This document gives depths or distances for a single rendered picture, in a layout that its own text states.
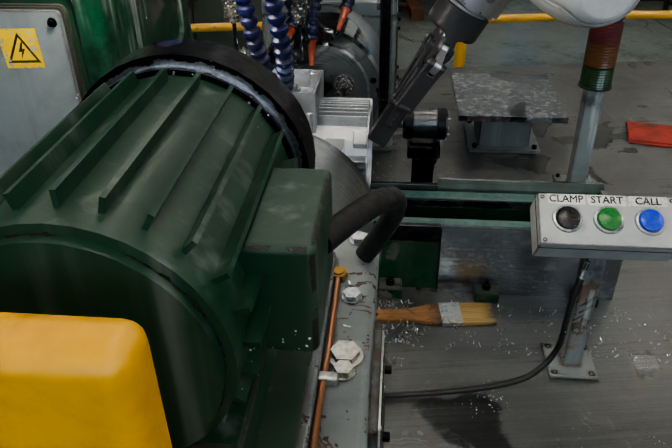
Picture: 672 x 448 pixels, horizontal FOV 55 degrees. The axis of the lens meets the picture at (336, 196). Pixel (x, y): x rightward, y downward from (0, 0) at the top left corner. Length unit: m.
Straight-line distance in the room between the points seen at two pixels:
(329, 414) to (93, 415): 0.23
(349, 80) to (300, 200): 0.86
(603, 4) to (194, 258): 0.51
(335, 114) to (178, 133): 0.64
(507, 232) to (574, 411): 0.28
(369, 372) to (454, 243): 0.60
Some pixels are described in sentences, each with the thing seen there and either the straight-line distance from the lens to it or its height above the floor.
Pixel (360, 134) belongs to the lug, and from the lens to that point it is 0.98.
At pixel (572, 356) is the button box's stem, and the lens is 1.02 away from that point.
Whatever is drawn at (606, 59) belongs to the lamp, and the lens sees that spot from 1.35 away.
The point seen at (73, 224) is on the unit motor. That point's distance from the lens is 0.31.
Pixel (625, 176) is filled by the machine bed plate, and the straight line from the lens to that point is 1.57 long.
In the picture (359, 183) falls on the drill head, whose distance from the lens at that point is 0.81.
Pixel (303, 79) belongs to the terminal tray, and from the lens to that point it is 1.08.
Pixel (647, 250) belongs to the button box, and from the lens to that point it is 0.88.
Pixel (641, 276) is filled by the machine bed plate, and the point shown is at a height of 0.80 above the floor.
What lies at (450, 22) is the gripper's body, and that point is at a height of 1.27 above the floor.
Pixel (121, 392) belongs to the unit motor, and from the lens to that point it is 0.25.
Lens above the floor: 1.51
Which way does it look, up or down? 31 degrees down
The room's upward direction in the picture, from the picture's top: 1 degrees counter-clockwise
